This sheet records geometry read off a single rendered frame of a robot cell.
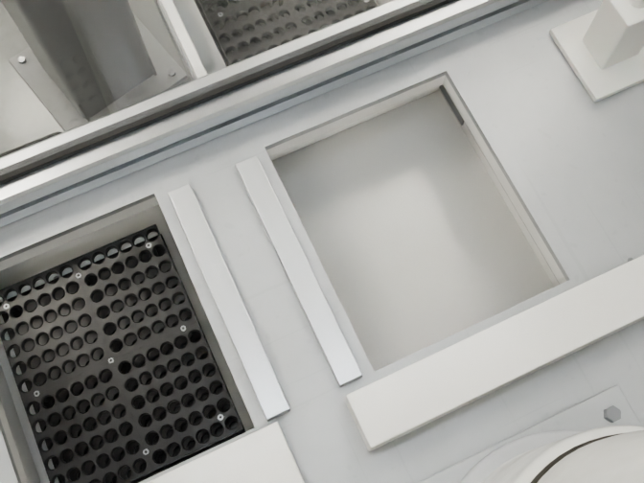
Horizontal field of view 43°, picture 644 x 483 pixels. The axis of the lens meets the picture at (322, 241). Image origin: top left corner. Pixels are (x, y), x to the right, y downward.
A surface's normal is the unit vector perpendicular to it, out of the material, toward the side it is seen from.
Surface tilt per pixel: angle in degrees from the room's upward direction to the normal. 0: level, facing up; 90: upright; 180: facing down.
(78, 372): 0
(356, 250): 0
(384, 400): 0
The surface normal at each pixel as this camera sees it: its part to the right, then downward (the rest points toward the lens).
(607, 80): 0.00, -0.33
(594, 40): -0.91, 0.40
